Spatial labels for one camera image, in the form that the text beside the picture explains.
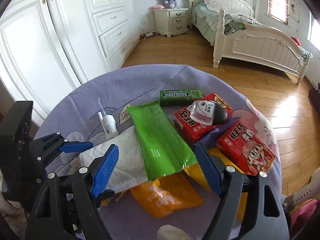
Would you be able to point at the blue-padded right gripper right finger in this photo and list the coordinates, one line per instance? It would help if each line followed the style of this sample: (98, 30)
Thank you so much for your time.
(212, 168)

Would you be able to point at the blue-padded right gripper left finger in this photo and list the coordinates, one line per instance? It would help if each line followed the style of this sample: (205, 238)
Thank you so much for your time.
(102, 170)

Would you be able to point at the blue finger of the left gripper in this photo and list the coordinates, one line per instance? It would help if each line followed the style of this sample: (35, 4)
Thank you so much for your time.
(75, 146)

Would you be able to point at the green wet wipes pack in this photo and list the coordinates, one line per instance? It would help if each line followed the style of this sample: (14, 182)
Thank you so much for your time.
(163, 149)

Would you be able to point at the white-gloved right hand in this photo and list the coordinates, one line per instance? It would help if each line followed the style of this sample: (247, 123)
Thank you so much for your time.
(169, 232)

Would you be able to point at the yellow mailer bag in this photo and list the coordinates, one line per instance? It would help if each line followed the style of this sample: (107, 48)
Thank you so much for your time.
(232, 201)

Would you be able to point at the white crumpled tissue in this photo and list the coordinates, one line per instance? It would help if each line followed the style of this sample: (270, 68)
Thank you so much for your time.
(129, 170)

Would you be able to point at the orange plastic wrapper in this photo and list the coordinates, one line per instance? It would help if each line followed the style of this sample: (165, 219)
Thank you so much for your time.
(165, 195)

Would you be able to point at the red candy box front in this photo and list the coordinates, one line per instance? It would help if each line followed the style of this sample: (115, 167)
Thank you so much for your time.
(245, 149)

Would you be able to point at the red candy box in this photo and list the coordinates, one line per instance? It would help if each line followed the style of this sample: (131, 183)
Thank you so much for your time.
(192, 131)
(245, 149)

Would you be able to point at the red candy box rear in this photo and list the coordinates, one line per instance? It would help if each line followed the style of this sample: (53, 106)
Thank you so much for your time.
(192, 131)

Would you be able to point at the black mouse in blister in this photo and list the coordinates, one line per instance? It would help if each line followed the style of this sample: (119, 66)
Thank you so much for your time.
(208, 113)

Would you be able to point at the green gum pack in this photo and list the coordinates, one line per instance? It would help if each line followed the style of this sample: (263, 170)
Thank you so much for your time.
(179, 97)

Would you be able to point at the red office chair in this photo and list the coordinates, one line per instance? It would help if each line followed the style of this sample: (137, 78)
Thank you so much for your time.
(303, 209)

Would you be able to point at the white wardrobe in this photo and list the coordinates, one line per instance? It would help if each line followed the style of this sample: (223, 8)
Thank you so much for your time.
(49, 48)

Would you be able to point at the white wooden bed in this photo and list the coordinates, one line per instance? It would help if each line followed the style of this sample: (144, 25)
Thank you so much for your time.
(230, 26)

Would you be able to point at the white nightstand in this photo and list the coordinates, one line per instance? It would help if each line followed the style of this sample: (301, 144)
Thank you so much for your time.
(171, 22)

